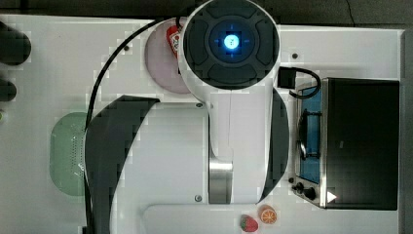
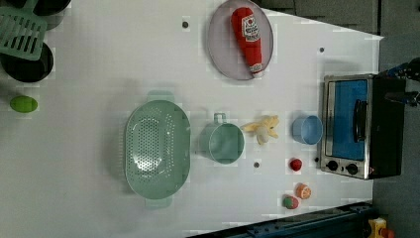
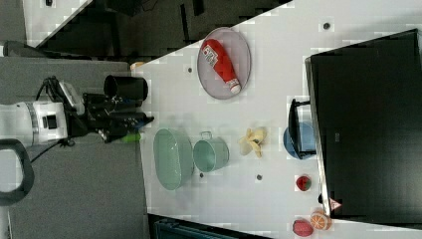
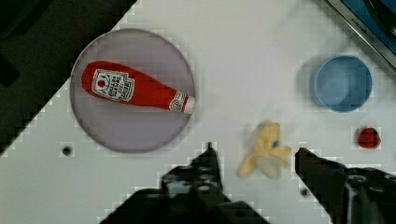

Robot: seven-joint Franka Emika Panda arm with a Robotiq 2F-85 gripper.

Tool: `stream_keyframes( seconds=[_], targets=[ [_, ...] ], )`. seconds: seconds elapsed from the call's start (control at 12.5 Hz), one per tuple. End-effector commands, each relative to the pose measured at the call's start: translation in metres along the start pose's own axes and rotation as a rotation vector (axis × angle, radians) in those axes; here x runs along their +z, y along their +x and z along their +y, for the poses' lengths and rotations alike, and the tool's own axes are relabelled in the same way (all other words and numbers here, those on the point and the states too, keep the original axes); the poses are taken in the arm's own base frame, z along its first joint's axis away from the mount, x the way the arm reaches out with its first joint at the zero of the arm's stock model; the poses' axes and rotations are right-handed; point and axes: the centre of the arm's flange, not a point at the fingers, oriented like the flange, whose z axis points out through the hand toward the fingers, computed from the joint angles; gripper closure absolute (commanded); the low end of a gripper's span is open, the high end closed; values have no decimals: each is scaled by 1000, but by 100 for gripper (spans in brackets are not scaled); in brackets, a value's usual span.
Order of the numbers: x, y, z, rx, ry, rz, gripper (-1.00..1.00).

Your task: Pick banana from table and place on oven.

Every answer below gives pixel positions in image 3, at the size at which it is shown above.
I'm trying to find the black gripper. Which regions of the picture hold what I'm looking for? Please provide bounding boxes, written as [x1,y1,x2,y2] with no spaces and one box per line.
[68,94,154,143]

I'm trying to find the plush peeled banana toy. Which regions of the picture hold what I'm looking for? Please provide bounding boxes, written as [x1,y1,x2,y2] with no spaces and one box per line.
[238,127,267,158]

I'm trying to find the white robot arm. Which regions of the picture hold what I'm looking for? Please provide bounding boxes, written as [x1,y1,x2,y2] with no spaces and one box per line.
[1,94,154,147]

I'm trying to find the black cylinder cup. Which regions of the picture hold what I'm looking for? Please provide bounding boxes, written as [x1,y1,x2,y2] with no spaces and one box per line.
[104,75,148,101]

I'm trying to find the green oval tub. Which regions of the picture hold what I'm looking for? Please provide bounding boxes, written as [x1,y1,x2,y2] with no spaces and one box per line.
[153,128,194,190]

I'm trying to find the teal crate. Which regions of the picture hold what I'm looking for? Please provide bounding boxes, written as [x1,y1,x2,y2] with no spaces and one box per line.
[154,219,266,239]

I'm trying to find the red ketchup bottle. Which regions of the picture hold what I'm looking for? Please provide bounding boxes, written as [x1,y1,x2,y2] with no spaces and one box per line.
[201,39,242,95]

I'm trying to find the blue plate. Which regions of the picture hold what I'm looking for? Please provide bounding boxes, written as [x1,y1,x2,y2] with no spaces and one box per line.
[284,122,316,159]

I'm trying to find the red fruit toy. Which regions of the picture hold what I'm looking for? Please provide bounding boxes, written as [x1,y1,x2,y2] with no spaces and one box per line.
[293,219,314,237]

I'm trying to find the orange slice toy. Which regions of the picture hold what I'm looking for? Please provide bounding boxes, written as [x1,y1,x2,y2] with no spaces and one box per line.
[311,210,331,230]

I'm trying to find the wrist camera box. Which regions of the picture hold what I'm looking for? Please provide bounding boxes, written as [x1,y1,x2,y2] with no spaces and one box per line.
[59,81,85,116]

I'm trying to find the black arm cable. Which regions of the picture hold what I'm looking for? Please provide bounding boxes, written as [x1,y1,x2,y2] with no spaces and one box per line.
[30,76,76,163]

